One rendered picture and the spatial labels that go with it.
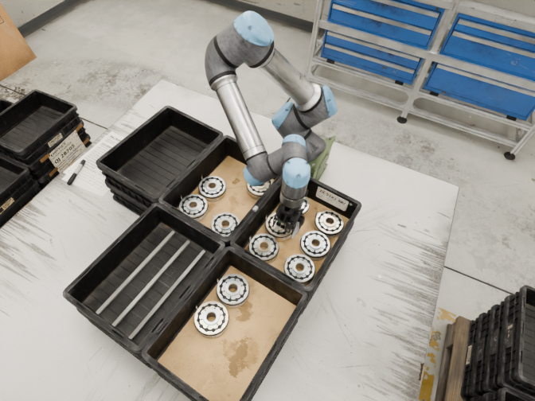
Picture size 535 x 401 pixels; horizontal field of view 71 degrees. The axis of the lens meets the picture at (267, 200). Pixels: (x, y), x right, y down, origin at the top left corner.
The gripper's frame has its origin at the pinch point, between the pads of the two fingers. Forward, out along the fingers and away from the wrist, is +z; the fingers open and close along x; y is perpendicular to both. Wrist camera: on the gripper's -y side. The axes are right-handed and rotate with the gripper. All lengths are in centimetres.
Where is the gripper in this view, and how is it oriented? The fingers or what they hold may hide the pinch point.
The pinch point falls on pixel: (287, 227)
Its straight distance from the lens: 133.4
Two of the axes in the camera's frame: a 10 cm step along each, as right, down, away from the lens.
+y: -4.2, 7.2, -5.5
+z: -0.6, 5.8, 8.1
